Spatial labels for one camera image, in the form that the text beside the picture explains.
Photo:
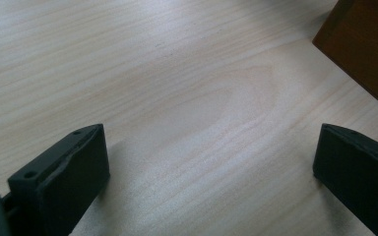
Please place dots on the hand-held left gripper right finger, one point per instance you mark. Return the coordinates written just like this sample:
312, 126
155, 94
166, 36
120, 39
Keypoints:
357, 170

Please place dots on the brown wooden box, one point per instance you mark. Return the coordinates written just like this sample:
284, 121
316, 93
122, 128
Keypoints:
364, 42

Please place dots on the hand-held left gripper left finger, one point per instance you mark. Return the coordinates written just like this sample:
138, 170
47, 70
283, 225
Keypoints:
69, 177

